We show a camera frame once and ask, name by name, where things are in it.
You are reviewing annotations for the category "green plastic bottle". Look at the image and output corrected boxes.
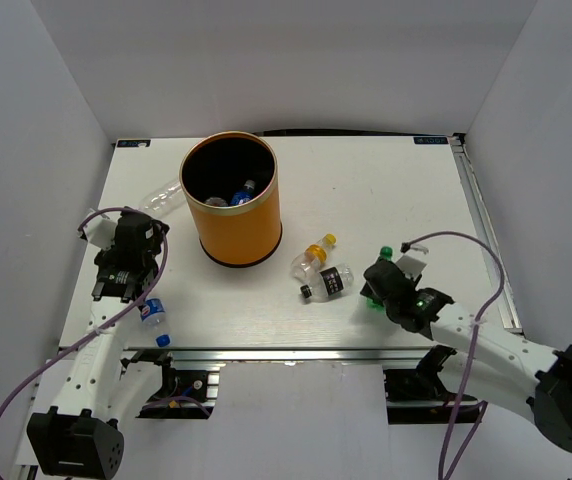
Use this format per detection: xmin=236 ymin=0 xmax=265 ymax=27
xmin=360 ymin=246 xmax=397 ymax=312

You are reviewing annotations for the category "black label black cap bottle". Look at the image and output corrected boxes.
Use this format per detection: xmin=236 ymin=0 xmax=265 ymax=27
xmin=300 ymin=264 xmax=354 ymax=302

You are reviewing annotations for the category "red label red cap bottle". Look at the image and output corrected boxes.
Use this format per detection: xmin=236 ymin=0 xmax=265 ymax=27
xmin=205 ymin=196 xmax=228 ymax=207

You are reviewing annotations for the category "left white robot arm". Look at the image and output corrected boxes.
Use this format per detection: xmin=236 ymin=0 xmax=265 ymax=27
xmin=26 ymin=208 xmax=178 ymax=479

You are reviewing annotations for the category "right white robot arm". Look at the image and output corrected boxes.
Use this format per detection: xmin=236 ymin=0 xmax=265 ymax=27
xmin=364 ymin=260 xmax=572 ymax=453

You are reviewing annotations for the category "orange cylindrical bin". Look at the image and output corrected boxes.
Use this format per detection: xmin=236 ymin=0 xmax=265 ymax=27
xmin=179 ymin=131 xmax=283 ymax=268

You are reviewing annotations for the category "blue bottle inside bin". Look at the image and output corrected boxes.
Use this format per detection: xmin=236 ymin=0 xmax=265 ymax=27
xmin=229 ymin=180 xmax=256 ymax=206

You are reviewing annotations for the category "blue label blue cap bottle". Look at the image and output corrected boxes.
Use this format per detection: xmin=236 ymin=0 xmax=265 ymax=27
xmin=139 ymin=297 xmax=172 ymax=348

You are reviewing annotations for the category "clear crushed plastic bottle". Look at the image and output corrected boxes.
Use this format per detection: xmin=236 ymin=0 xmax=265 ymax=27
xmin=138 ymin=179 xmax=186 ymax=220

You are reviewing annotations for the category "orange label yellow cap bottle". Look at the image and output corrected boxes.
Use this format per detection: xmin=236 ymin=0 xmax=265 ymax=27
xmin=290 ymin=233 xmax=336 ymax=281

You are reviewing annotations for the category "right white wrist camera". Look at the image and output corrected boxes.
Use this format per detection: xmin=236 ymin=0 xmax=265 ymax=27
xmin=395 ymin=254 xmax=427 ymax=282

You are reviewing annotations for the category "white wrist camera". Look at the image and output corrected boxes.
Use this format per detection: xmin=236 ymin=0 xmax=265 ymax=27
xmin=78 ymin=211 xmax=117 ymax=250
xmin=395 ymin=254 xmax=427 ymax=282

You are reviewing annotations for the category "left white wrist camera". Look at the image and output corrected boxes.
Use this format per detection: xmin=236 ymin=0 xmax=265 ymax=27
xmin=78 ymin=211 xmax=117 ymax=250

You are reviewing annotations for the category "front aluminium table rail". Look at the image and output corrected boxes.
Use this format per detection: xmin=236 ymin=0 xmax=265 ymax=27
xmin=58 ymin=345 xmax=442 ymax=366

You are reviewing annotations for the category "aluminium table rail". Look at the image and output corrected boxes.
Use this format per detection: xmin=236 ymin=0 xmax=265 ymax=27
xmin=58 ymin=345 xmax=442 ymax=366
xmin=448 ymin=133 xmax=523 ymax=335

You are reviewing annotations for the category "right aluminium table rail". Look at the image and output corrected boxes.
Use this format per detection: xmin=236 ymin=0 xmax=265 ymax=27
xmin=448 ymin=133 xmax=523 ymax=335

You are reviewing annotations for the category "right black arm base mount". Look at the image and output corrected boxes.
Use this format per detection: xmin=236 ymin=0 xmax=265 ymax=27
xmin=383 ymin=345 xmax=456 ymax=425

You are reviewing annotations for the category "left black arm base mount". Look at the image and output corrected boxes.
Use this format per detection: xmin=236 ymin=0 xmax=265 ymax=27
xmin=121 ymin=349 xmax=219 ymax=419

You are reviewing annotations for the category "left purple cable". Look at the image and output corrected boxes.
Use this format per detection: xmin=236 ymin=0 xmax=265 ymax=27
xmin=0 ymin=207 xmax=170 ymax=480

